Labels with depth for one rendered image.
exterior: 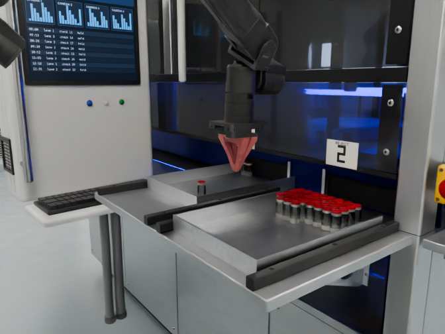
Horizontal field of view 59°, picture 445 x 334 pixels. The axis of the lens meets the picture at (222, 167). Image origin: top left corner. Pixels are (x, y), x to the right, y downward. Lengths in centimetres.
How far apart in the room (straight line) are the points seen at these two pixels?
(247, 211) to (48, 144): 74
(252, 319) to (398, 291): 55
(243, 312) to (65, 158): 78
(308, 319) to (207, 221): 44
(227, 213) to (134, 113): 74
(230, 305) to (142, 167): 61
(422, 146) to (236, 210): 41
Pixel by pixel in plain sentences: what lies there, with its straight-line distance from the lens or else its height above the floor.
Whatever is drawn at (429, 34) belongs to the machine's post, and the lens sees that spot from 84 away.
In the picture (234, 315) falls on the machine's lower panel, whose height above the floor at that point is 41.
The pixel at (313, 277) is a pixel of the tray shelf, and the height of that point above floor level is 88.
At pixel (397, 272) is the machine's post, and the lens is 93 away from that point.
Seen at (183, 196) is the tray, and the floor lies 90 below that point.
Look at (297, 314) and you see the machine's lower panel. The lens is 117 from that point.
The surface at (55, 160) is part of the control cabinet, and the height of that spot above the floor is 93.
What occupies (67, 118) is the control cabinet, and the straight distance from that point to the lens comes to 141.
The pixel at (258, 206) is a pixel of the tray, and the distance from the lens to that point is 95.
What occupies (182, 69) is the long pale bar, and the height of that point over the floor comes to 122.
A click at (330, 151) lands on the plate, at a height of 102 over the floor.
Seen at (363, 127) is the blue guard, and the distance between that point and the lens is 90.
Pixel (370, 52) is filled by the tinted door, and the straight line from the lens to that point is 91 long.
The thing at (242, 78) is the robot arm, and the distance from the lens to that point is 74.
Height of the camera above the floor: 118
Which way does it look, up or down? 12 degrees down
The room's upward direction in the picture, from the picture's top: straight up
